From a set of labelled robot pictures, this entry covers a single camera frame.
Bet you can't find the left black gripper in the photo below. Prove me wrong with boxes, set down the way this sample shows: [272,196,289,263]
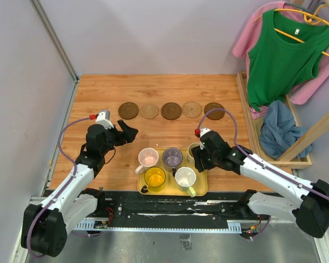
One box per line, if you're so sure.
[100,119,138,155]

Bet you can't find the dark wooden coaster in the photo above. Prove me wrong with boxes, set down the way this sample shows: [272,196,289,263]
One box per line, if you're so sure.
[118,102,139,119]
[204,102,225,120]
[161,102,182,120]

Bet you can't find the cream plastic cup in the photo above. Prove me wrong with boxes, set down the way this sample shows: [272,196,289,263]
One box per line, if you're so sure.
[187,142,200,166]

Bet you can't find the woven rattan coaster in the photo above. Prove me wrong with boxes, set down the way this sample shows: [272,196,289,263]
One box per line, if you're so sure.
[140,104,159,119]
[181,101,202,118]

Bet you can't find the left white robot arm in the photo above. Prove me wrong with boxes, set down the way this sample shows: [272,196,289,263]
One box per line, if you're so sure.
[21,120,138,259]

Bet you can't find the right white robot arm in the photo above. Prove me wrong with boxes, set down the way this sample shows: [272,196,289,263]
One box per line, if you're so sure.
[192,128,329,238]

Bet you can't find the pink plastic cup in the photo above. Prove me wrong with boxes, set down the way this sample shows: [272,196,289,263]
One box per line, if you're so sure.
[135,148,160,174]

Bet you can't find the purple plastic cup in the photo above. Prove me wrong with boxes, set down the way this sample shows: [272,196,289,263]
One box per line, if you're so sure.
[162,147,183,173]

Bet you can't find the yellow transparent cup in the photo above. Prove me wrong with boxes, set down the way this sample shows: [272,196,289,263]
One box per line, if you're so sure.
[140,167,166,194]

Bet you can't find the yellow plastic tray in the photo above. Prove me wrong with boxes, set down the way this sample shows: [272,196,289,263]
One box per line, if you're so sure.
[137,148,208,196]

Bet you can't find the blue crumpled cloth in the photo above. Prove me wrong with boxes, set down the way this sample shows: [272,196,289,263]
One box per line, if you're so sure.
[259,100,308,159]

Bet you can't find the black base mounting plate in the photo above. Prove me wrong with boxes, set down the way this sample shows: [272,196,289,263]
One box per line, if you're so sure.
[41,189,304,230]

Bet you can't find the green tank top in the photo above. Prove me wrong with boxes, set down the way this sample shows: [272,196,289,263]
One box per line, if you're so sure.
[247,9,329,112]

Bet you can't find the pink t-shirt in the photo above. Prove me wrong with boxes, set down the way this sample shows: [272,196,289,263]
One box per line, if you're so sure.
[232,1,329,119]

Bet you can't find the yellow clothes hanger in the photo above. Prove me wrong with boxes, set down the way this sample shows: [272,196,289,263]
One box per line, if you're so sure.
[248,8,329,65]

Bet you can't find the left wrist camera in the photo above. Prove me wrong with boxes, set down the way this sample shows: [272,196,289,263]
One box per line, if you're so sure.
[89,110,115,129]

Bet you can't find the white cup green handle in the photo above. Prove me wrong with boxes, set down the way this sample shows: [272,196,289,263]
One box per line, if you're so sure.
[174,167,197,197]

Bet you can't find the wooden clothes rack frame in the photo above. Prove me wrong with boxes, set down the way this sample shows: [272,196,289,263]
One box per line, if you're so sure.
[233,1,329,169]

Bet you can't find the aluminium rail frame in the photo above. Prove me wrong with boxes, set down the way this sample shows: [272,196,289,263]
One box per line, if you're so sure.
[9,196,329,263]

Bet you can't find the aluminium corner post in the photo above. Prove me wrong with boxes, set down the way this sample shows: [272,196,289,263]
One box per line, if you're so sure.
[29,0,79,83]

